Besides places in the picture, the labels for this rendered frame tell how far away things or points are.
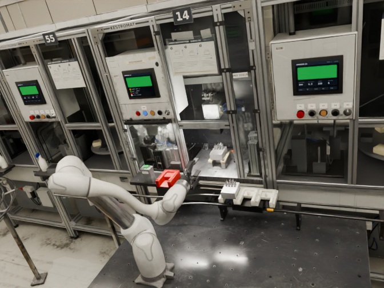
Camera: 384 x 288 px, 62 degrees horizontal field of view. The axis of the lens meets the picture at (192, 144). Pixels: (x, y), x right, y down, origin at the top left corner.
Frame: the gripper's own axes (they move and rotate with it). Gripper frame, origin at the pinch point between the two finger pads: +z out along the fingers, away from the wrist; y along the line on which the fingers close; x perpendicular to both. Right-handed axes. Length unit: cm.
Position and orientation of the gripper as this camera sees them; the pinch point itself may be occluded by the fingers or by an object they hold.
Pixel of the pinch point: (196, 166)
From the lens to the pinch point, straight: 205.5
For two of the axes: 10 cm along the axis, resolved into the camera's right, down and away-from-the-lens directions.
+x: -9.1, -0.1, 4.2
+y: -1.8, -8.9, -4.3
